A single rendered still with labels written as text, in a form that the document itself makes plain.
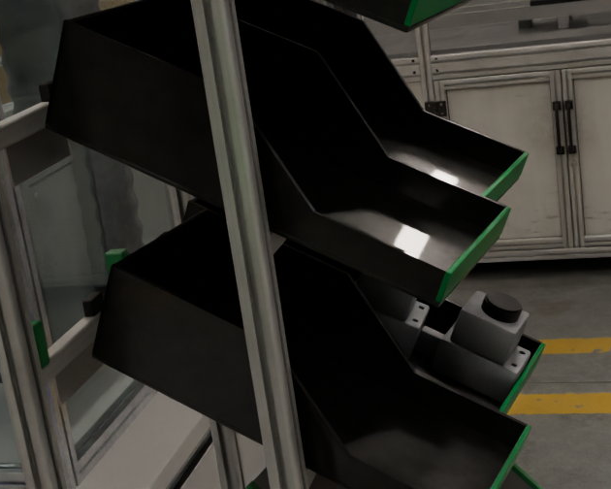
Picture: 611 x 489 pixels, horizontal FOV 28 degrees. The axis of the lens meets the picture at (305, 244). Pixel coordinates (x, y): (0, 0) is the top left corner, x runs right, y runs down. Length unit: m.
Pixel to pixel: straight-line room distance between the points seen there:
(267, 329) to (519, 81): 3.91
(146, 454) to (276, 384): 1.01
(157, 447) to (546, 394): 2.22
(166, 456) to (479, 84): 3.10
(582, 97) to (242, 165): 3.95
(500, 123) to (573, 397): 1.30
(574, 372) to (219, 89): 3.32
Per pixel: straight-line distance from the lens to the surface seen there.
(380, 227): 0.78
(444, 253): 0.77
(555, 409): 3.71
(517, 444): 0.85
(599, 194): 4.70
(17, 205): 1.57
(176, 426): 1.81
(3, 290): 0.79
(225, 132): 0.70
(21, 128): 0.82
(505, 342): 0.93
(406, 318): 0.94
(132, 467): 1.72
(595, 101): 4.62
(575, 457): 3.44
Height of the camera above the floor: 1.59
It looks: 17 degrees down
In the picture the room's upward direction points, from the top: 8 degrees counter-clockwise
